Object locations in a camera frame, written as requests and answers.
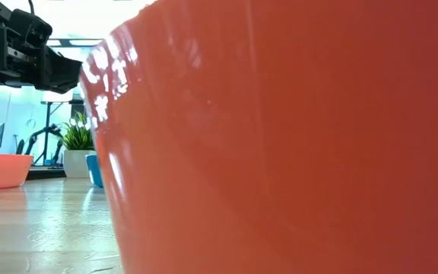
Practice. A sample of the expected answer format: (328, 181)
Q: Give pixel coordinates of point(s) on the blue mini bowl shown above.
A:
(95, 171)

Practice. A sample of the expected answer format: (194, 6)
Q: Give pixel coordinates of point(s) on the black aluminium frame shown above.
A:
(46, 173)

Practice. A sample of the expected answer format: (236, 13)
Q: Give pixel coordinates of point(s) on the small black robot arm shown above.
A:
(36, 135)

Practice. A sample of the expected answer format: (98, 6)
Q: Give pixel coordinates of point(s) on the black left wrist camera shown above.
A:
(32, 28)

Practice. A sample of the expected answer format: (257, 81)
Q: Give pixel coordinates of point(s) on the white light panel on stand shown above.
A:
(57, 97)

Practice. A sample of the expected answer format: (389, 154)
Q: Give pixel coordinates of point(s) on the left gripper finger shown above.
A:
(65, 74)

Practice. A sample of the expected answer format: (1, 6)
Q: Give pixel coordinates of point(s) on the green plant in white pot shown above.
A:
(75, 163)

